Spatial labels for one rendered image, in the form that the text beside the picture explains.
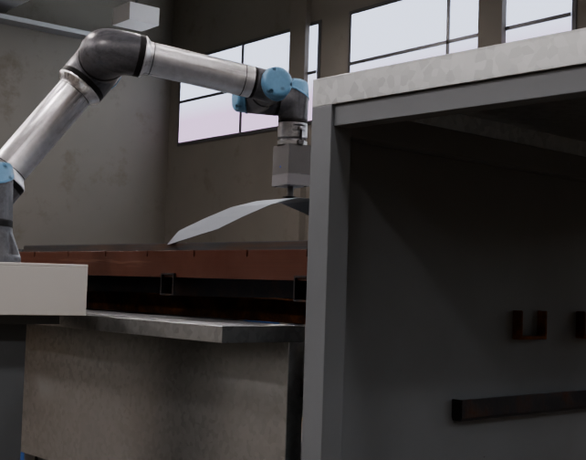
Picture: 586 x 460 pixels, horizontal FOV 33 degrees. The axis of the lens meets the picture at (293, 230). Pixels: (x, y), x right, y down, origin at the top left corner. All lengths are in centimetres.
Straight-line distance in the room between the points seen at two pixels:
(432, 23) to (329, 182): 953
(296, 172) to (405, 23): 875
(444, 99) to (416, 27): 977
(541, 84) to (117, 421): 146
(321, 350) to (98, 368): 111
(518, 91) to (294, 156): 133
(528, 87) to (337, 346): 46
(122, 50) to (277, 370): 82
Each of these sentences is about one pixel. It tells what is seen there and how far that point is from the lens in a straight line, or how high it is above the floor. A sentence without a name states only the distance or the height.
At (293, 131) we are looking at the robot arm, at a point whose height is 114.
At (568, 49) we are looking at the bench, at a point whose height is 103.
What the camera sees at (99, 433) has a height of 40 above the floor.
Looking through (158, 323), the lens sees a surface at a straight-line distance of 194.
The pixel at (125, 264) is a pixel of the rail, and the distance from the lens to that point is 241.
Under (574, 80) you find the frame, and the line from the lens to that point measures 117.
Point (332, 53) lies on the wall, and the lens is 1202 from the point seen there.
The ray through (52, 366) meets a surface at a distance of 261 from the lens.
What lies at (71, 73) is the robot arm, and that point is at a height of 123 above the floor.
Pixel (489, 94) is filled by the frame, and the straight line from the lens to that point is 124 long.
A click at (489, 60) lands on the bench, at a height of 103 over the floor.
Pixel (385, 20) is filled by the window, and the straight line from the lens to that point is 1142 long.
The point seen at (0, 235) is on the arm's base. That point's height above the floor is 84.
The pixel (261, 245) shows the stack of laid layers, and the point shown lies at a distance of 208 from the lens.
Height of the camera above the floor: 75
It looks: 3 degrees up
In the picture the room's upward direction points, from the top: 2 degrees clockwise
